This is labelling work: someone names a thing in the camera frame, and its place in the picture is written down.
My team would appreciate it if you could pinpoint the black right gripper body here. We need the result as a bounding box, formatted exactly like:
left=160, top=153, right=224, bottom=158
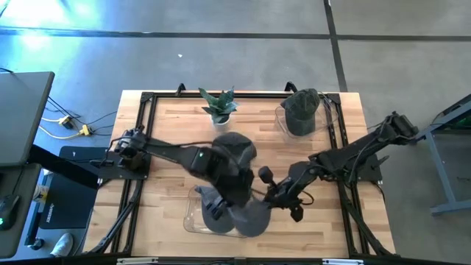
left=258, top=166, right=314, bottom=224

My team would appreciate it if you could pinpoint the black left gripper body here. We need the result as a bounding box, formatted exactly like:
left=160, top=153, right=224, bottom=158
left=203, top=185, right=255, bottom=222

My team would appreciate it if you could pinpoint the grey baseball cap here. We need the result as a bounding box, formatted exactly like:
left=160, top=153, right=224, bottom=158
left=194, top=185, right=236, bottom=235
left=227, top=198, right=272, bottom=239

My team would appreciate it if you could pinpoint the clear plastic bin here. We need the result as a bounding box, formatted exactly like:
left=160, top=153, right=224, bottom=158
left=183, top=183, right=258, bottom=239
left=274, top=91, right=339, bottom=143

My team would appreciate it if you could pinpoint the dark green baseball cap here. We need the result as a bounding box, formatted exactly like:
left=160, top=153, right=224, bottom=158
left=280, top=88, right=321, bottom=137
left=211, top=131, right=258, bottom=174

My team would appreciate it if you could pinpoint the green succulent in white pot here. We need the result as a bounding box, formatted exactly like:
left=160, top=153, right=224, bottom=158
left=197, top=87, right=239, bottom=128

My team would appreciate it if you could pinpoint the black Trossen case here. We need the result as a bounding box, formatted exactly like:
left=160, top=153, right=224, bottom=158
left=38, top=146, right=108, bottom=230

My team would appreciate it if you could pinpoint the person's shoe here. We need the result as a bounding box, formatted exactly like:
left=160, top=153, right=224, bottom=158
left=49, top=232, right=74, bottom=258

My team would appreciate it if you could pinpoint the black support beam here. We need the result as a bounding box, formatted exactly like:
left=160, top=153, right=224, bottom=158
left=28, top=144, right=101, bottom=189

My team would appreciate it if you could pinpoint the dark grey desk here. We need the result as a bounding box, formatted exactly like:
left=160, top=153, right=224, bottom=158
left=0, top=163, right=42, bottom=258

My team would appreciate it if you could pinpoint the black computer mouse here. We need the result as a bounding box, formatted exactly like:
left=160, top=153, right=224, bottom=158
left=0, top=194, right=20, bottom=231

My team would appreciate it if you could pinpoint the light grey desk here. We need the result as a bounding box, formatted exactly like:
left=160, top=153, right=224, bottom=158
left=0, top=71, right=55, bottom=167

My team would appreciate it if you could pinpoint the silver metal bracket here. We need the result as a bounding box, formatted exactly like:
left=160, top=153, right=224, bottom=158
left=322, top=258, right=365, bottom=265
left=116, top=257, right=159, bottom=265

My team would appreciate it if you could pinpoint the black aluminium table frame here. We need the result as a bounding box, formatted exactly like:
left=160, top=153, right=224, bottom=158
left=82, top=82, right=397, bottom=258

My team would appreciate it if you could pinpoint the grey metal table frame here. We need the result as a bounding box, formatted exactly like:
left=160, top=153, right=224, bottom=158
left=408, top=93, right=471, bottom=216

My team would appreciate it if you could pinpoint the yellow floor cable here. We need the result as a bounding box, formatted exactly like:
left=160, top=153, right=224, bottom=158
left=38, top=126, right=80, bottom=141

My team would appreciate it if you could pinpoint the black floor cable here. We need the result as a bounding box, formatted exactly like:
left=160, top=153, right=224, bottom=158
left=46, top=96, right=118, bottom=128

